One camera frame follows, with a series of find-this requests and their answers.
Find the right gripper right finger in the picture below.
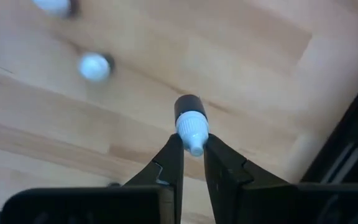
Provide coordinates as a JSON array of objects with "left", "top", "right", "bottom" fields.
[{"left": 203, "top": 133, "right": 300, "bottom": 224}]

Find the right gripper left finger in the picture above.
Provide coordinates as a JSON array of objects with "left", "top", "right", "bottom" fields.
[{"left": 122, "top": 133, "right": 185, "bottom": 224}]

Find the small black bottle white label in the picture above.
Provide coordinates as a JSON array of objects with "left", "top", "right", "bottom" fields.
[{"left": 173, "top": 94, "right": 210, "bottom": 157}]

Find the small blue food coloring bottle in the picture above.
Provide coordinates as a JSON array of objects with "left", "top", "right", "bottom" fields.
[{"left": 77, "top": 52, "right": 116, "bottom": 83}]

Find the small brown orange coloring bottle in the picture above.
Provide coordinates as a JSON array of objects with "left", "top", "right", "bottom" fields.
[{"left": 31, "top": 0, "right": 80, "bottom": 19}]

